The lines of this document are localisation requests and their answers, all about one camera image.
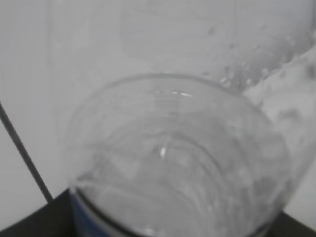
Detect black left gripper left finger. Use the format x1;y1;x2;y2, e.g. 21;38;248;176
0;190;77;237

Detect clear plastic water bottle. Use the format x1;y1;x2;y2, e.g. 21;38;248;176
48;0;316;237

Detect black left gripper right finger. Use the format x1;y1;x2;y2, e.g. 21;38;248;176
265;212;316;237

